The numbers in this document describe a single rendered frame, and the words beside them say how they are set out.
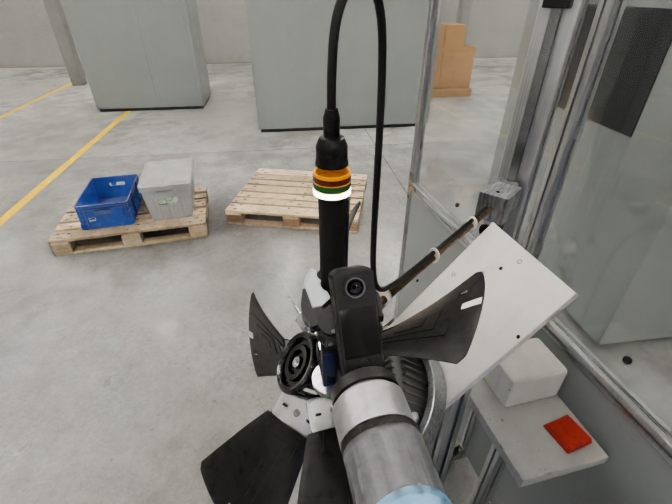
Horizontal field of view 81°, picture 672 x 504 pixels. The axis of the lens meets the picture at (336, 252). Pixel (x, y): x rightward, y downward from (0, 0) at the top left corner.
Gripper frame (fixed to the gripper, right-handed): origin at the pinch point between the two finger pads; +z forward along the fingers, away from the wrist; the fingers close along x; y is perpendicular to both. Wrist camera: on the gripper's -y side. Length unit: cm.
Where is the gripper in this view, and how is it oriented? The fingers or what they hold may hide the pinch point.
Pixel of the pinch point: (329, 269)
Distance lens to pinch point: 55.4
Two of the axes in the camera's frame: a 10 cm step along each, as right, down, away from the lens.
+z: -2.1, -5.5, 8.1
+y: 0.0, 8.3, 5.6
